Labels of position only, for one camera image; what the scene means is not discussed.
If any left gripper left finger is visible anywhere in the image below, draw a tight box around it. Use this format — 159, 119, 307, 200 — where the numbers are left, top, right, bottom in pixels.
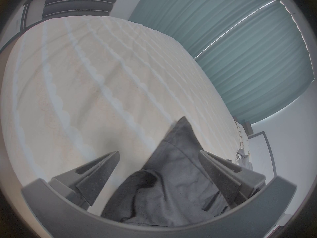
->
50, 151, 121, 207

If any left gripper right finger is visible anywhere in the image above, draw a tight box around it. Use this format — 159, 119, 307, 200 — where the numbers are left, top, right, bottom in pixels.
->
198, 150, 267, 206

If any black T-shirt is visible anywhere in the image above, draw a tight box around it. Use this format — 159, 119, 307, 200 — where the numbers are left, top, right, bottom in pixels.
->
101, 116, 232, 227

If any pile of clothes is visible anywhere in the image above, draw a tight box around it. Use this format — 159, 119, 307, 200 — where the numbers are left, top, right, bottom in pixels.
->
234, 148, 253, 170

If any white printed pillow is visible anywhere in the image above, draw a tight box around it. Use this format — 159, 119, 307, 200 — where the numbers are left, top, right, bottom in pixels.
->
233, 118, 250, 156

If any bed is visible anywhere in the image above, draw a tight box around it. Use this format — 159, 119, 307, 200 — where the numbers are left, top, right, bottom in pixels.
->
0, 16, 276, 222

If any blue-green curtain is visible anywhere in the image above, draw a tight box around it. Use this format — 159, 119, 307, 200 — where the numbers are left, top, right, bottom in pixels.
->
129, 0, 280, 59
196, 0, 315, 123

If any black chest of drawers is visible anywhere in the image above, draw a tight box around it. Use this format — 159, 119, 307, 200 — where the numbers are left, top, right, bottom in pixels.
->
42, 0, 118, 18

